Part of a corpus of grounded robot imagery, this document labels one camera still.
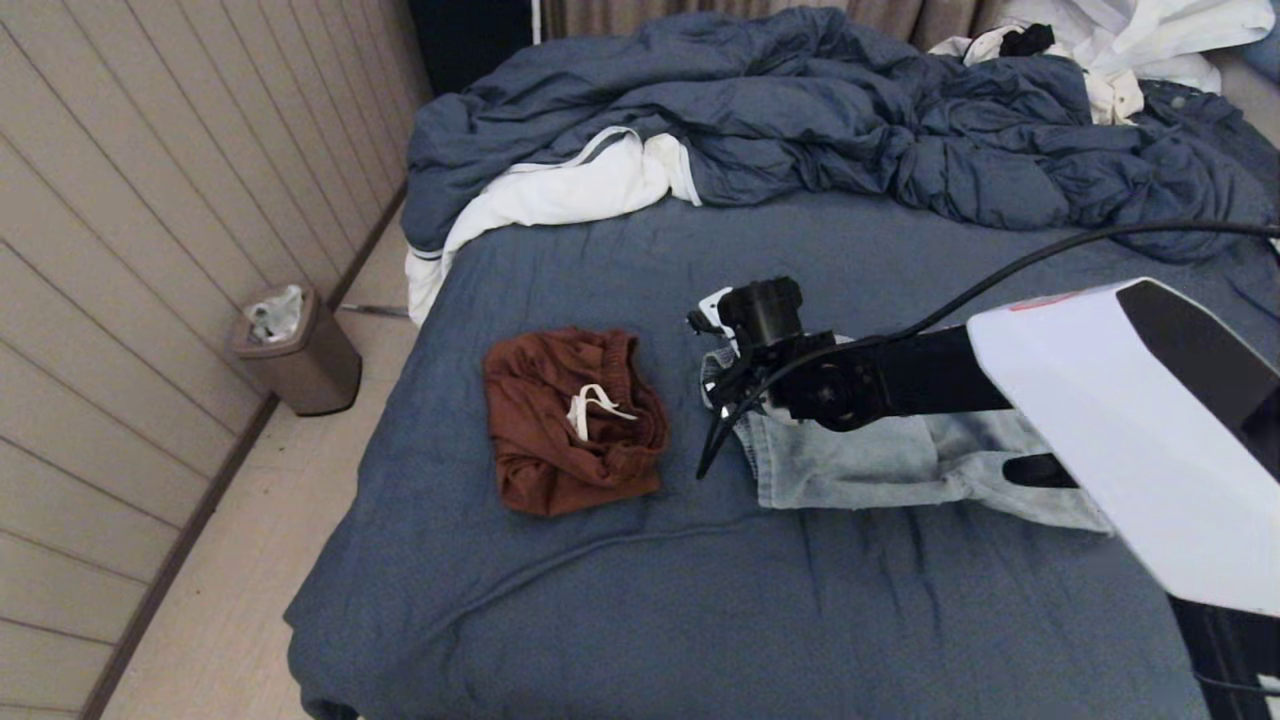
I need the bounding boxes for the beige curtain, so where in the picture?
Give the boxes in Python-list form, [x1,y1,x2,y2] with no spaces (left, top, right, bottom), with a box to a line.
[540,0,1011,51]

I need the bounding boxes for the small black garment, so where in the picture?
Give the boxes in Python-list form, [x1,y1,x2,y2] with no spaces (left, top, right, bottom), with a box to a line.
[998,22,1056,57]

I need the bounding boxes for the dark blue denim garment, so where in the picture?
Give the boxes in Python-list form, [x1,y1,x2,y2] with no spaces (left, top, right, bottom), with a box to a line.
[1140,78,1280,159]

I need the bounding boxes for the blue pillow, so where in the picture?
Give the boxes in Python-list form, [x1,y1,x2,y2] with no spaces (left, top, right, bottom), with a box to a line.
[1235,20,1280,81]

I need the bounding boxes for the brown trash bin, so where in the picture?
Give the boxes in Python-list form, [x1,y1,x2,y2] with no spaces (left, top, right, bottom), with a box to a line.
[229,286,363,417]

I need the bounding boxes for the dark cabinet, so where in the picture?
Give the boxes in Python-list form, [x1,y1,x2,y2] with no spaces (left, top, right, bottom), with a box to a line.
[407,0,533,98]

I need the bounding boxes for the dark blue crumpled duvet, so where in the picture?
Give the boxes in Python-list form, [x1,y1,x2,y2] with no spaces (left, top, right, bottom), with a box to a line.
[402,6,1280,263]

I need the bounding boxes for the light blue denim shorts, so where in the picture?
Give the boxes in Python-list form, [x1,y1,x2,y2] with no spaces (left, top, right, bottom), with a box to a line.
[700,335,1116,533]

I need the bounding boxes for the white crumpled clothing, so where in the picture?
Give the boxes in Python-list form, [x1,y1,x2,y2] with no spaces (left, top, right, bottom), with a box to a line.
[1000,0,1280,91]

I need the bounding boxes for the bed with blue sheet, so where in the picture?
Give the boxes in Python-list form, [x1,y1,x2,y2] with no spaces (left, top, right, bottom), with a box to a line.
[283,187,1280,720]

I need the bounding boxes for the rust brown drawstring shorts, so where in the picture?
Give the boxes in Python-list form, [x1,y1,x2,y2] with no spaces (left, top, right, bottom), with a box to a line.
[483,327,669,518]

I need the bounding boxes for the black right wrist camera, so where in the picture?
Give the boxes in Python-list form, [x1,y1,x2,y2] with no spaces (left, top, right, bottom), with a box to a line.
[688,277,806,346]

